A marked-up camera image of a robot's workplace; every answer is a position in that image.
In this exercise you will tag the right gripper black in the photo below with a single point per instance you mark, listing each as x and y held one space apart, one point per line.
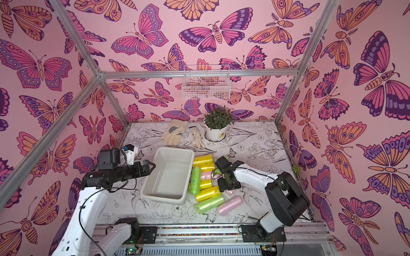
226 169

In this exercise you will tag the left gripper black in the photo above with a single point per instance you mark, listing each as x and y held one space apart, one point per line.
138 169

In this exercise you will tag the pink bag roll bottom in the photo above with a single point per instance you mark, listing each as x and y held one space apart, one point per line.
229 206

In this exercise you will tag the pink bag roll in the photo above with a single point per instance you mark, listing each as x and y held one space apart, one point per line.
229 206
206 175
230 192

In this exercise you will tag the green bag roll bottom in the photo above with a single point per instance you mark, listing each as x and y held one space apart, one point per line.
209 204

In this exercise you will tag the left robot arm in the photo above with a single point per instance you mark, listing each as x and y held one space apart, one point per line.
77 239

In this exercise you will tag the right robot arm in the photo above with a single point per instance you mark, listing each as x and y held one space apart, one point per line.
287 199

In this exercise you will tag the yellow bag roll small middle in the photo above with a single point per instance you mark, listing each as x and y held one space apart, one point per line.
205 184

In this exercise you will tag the white plastic storage box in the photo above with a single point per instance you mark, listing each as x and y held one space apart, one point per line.
169 181

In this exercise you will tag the yellow bag roll lower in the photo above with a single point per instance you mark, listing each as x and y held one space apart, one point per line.
207 193

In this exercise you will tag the yellow bag roll top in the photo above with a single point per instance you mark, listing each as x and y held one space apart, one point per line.
205 159

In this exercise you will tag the left beige work glove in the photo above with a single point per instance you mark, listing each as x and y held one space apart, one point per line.
173 134

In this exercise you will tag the beige work glove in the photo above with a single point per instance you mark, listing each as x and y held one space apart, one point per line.
173 134
197 138

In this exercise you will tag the right beige work glove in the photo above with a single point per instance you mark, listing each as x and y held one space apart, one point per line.
197 138

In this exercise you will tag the potted green plant white pot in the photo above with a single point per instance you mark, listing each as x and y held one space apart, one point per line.
216 122

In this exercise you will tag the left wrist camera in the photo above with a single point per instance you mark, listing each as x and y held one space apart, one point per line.
130 153

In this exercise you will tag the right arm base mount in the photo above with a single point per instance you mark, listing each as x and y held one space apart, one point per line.
256 234

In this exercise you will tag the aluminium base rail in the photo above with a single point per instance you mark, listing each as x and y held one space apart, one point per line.
224 234

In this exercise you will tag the white slotted cable duct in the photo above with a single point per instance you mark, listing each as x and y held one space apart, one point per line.
206 250

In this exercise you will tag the white wire basket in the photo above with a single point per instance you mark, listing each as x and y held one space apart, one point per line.
206 82

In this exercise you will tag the aluminium frame bars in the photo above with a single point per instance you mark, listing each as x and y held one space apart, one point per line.
23 169

